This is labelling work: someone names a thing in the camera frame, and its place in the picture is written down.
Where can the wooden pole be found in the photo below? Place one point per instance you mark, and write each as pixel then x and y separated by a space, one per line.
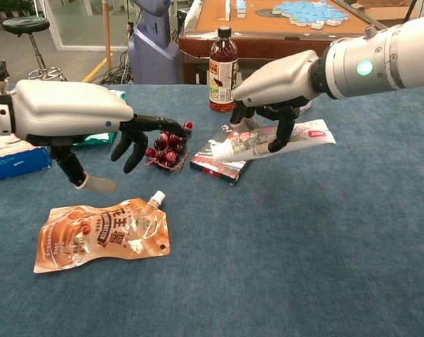
pixel 107 35

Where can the green plants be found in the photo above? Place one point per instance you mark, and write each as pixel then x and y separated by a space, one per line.
pixel 8 7

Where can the white glass door frame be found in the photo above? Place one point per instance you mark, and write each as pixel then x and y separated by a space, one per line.
pixel 52 21

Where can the brown tea bottle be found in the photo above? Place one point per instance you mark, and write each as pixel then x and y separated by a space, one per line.
pixel 220 52

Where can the short blue mahjong tile row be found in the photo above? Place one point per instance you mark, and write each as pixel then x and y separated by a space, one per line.
pixel 241 8

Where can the clear plastic box purple contents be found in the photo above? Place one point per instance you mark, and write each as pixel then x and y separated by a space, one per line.
pixel 305 107

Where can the brown mahjong table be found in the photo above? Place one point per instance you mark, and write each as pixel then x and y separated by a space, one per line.
pixel 198 45

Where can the white printed squeeze tube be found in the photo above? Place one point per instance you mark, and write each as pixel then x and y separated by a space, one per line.
pixel 243 144

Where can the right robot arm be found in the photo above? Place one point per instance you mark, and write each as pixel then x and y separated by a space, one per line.
pixel 391 56

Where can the blue table cloth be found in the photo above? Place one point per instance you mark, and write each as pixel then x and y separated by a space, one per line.
pixel 303 263

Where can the white upright tile rack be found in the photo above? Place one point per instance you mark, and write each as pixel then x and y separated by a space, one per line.
pixel 227 10

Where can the blue mahjong tile pile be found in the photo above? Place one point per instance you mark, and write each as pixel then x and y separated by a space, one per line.
pixel 303 10

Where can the dark illustrated flat box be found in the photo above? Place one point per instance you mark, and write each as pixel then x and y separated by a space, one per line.
pixel 215 169

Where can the orange peanut butter pouch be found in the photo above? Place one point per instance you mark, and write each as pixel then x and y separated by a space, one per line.
pixel 92 242

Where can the blue cookie box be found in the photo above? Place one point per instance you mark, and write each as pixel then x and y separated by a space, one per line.
pixel 15 163

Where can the purple grey robot base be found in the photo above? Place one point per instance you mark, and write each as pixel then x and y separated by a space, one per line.
pixel 152 52

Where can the cardboard box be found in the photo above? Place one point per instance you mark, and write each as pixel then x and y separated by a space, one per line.
pixel 380 10

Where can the green wet wipes pack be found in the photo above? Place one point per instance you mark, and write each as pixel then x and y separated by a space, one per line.
pixel 99 139

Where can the dark red grape bunch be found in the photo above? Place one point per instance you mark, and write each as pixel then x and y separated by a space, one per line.
pixel 163 154

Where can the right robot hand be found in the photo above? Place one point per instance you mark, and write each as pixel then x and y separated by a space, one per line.
pixel 278 79

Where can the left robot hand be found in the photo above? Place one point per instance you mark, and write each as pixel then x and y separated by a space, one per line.
pixel 68 109

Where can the black round stool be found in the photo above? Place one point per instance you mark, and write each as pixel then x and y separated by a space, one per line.
pixel 24 25

